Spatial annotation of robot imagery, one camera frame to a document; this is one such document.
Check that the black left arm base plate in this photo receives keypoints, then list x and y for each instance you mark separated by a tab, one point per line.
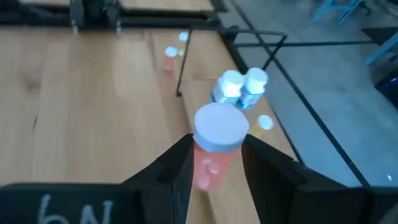
112	14

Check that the black aluminium rig frame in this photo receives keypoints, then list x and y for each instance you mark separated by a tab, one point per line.
171	22

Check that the white melatonin bottle blue label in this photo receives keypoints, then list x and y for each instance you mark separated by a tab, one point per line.
230	85
255	84

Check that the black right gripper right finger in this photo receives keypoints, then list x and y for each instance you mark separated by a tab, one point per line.
280	193

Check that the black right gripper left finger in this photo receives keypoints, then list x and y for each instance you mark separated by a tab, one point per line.
168	186

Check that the blue workbench wooden top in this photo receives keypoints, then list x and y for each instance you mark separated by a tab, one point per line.
339	7

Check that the pink pill vial white cap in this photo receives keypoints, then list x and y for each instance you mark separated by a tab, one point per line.
170	54
219	127

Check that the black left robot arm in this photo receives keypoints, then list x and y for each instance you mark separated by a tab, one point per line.
94	7

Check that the wooden shelf black metal frame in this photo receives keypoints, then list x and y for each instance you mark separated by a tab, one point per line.
202	62

